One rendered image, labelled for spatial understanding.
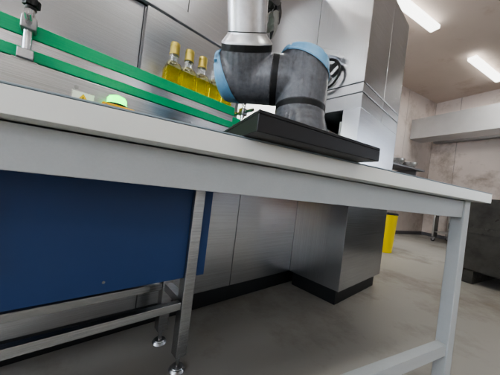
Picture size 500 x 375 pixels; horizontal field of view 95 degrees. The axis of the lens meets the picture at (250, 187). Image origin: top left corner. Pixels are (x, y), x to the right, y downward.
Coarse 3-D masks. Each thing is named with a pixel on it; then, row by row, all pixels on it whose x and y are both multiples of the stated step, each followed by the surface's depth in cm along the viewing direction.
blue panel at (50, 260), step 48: (0, 192) 49; (48, 192) 54; (96, 192) 60; (144, 192) 68; (192, 192) 79; (0, 240) 49; (48, 240) 55; (96, 240) 61; (144, 240) 70; (0, 288) 50; (48, 288) 55; (96, 288) 62
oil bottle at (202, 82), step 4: (196, 76) 89; (200, 76) 89; (204, 76) 90; (196, 80) 88; (200, 80) 89; (204, 80) 90; (208, 80) 91; (196, 84) 88; (200, 84) 89; (204, 84) 90; (208, 84) 91; (196, 88) 88; (200, 88) 89; (204, 88) 90; (208, 88) 92; (200, 92) 89; (204, 92) 90
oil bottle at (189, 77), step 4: (184, 68) 85; (188, 68) 86; (184, 72) 85; (188, 72) 86; (192, 72) 87; (184, 76) 85; (188, 76) 86; (192, 76) 87; (184, 80) 85; (188, 80) 86; (192, 80) 87; (184, 84) 85; (188, 84) 86; (192, 84) 87; (188, 88) 86; (192, 88) 87
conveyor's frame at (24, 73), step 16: (0, 64) 46; (16, 64) 48; (32, 64) 49; (16, 80) 48; (32, 80) 49; (48, 80) 51; (64, 80) 53; (80, 80) 55; (80, 96) 55; (96, 96) 57; (128, 96) 62; (144, 112) 65; (160, 112) 68; (176, 112) 71; (224, 128) 83
